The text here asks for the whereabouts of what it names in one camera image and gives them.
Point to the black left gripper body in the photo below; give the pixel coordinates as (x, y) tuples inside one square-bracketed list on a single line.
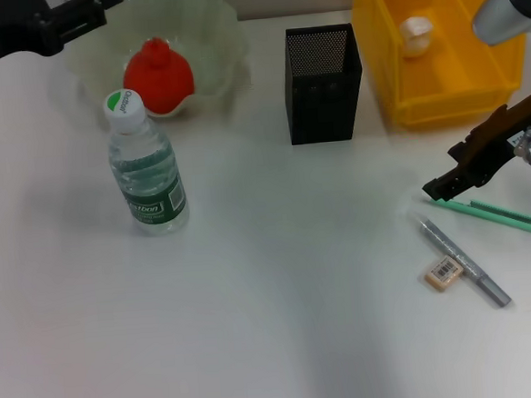
[(3, 30)]

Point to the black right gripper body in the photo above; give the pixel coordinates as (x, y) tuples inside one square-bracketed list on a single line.
[(494, 142)]

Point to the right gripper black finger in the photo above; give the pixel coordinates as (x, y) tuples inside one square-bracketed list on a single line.
[(444, 186)]

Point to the mint green utility knife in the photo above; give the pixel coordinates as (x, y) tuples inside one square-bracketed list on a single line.
[(499, 214)]

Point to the grey pen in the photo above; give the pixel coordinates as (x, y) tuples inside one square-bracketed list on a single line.
[(461, 258)]

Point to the beige eraser with barcode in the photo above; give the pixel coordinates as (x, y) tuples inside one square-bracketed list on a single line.
[(443, 275)]

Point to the red pomegranate toy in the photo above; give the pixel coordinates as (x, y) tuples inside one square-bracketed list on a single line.
[(159, 79)]

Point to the white paper ball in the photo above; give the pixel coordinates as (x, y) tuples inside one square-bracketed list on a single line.
[(416, 36)]

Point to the clear green-label water bottle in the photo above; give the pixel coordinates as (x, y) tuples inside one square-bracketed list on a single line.
[(148, 180)]

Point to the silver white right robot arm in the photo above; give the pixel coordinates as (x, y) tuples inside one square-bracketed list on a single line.
[(503, 14)]

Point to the pale green glass fruit bowl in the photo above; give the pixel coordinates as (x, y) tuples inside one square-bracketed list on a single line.
[(218, 47)]

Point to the black mesh pen holder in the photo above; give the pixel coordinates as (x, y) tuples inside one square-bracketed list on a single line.
[(322, 95)]

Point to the yellow plastic bin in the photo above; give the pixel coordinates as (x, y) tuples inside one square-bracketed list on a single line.
[(457, 76)]

